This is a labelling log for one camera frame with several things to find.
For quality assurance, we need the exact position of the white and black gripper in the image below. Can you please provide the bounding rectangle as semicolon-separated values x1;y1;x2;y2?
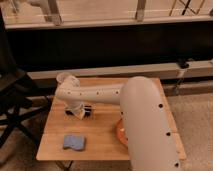
65;105;92;119

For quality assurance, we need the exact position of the blue eraser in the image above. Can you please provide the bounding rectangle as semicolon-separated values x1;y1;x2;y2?
63;135;86;151

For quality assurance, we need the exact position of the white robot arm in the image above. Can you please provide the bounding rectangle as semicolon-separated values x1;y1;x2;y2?
55;72;182;171

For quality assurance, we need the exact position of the wooden table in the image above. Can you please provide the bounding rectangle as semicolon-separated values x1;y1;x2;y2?
37;78;186;161

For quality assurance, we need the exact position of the black chair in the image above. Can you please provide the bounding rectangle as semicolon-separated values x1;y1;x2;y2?
0;9;51;148

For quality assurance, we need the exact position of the black clamp on rail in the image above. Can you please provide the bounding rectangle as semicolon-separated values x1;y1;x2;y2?
177;58;189;69

